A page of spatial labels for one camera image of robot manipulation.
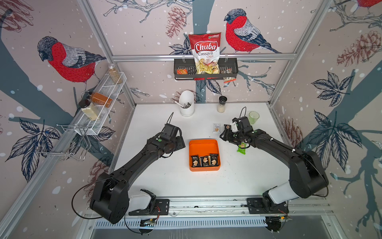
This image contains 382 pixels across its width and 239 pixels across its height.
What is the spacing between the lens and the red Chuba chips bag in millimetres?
812

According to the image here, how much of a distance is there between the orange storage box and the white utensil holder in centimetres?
26

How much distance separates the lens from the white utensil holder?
1065mm

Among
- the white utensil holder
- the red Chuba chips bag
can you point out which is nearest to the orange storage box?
the white utensil holder

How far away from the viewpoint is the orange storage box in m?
0.86
